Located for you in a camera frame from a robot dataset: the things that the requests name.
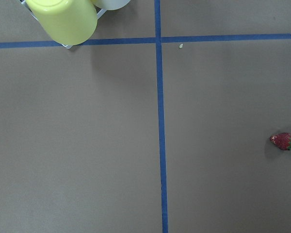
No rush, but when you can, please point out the white wire cup rack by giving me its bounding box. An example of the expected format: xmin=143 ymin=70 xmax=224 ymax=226
xmin=18 ymin=0 xmax=107 ymax=50

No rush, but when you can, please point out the white plastic cup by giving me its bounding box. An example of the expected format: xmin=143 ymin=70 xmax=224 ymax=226
xmin=91 ymin=0 xmax=130 ymax=11

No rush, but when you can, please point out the red strawberry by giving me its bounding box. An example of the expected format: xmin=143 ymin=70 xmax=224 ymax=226
xmin=270 ymin=132 xmax=291 ymax=150

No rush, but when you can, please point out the yellow plastic cup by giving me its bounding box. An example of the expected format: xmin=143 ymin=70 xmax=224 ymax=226
xmin=26 ymin=0 xmax=97 ymax=46

